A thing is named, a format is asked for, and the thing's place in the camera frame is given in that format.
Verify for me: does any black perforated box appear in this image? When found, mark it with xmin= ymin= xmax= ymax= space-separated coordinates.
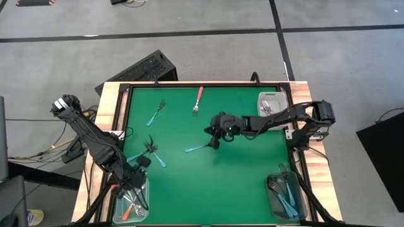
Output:
xmin=94 ymin=49 xmax=179 ymax=95

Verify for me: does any black metal table frame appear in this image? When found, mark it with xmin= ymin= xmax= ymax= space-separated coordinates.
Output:
xmin=74 ymin=71 xmax=337 ymax=227

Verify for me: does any black bar with orange ends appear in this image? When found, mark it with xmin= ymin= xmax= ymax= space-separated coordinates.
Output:
xmin=15 ymin=0 xmax=55 ymax=7

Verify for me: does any green table mat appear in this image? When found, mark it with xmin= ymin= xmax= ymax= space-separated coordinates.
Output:
xmin=119 ymin=86 xmax=293 ymax=225

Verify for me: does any smoky clear plastic bin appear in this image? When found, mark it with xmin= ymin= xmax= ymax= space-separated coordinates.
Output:
xmin=266 ymin=172 xmax=309 ymax=221

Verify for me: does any clear bin with handle slot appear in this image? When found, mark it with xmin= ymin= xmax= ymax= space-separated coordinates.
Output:
xmin=257 ymin=91 xmax=290 ymax=131

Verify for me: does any black floor tape strip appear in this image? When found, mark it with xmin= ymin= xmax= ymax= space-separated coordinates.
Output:
xmin=268 ymin=0 xmax=296 ymax=82
xmin=0 ymin=25 xmax=404 ymax=44

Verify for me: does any black floor beam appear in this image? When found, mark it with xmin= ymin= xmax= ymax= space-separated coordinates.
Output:
xmin=8 ymin=161 xmax=81 ymax=191

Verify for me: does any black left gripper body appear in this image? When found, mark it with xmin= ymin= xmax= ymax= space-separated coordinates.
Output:
xmin=116 ymin=166 xmax=149 ymax=197

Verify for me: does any wooden table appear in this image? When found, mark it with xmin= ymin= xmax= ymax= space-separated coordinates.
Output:
xmin=71 ymin=81 xmax=344 ymax=226

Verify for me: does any black power strip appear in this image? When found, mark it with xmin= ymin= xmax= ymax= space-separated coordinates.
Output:
xmin=61 ymin=134 xmax=85 ymax=164

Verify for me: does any yellow floor cable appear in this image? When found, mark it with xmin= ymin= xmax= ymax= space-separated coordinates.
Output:
xmin=47 ymin=137 xmax=77 ymax=151

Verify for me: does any yellow bag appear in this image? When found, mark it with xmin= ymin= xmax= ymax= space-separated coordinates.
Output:
xmin=26 ymin=209 xmax=45 ymax=227

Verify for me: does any black floor cable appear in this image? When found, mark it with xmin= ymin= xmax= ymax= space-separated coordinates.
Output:
xmin=374 ymin=107 xmax=404 ymax=124

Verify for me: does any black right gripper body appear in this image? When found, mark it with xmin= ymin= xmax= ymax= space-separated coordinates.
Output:
xmin=204 ymin=111 xmax=245 ymax=141

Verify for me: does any black floor mat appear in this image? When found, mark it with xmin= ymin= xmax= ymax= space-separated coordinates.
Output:
xmin=355 ymin=112 xmax=404 ymax=212

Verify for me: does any black device with cables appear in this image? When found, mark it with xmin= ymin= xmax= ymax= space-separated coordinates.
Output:
xmin=110 ymin=0 xmax=148 ymax=8

